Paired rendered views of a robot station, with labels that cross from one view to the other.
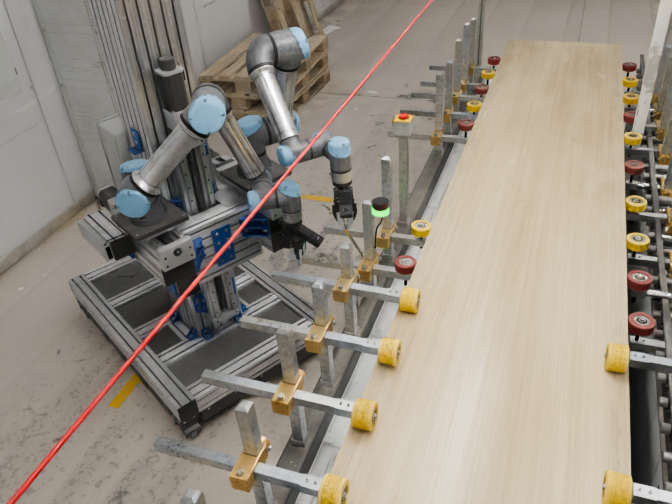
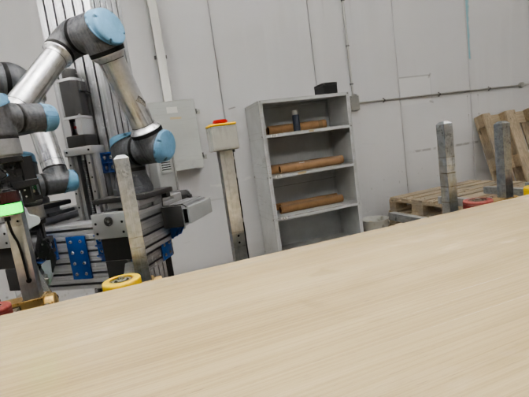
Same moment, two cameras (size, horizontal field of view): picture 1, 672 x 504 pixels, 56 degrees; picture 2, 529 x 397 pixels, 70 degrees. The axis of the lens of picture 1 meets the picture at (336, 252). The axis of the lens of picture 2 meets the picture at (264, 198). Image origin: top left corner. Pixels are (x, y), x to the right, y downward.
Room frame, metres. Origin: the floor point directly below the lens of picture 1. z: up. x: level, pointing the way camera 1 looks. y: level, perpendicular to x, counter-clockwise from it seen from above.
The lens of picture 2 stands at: (1.85, -1.17, 1.14)
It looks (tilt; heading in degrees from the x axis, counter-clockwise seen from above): 7 degrees down; 50
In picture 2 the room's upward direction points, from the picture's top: 8 degrees counter-clockwise
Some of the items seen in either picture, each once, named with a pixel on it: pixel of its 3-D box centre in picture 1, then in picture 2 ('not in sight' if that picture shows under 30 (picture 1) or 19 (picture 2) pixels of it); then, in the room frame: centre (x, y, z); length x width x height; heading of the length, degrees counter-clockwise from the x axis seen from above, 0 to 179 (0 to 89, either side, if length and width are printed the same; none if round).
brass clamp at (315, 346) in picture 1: (320, 332); not in sight; (1.49, 0.07, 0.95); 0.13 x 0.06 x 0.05; 158
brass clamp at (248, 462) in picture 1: (251, 462); not in sight; (1.02, 0.26, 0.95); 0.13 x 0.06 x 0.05; 158
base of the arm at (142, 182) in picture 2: (253, 160); (131, 180); (2.43, 0.31, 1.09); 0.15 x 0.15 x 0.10
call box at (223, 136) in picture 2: (403, 126); (222, 139); (2.44, -0.32, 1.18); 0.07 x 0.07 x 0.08; 68
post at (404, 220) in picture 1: (403, 180); (237, 231); (2.44, -0.32, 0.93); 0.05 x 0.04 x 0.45; 158
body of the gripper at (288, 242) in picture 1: (292, 232); (36, 239); (2.04, 0.16, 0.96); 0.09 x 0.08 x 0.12; 68
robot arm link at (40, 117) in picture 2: (322, 145); (30, 119); (2.07, 0.02, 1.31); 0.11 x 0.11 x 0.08; 25
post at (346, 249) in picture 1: (349, 299); not in sight; (1.74, -0.03, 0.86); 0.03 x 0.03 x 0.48; 68
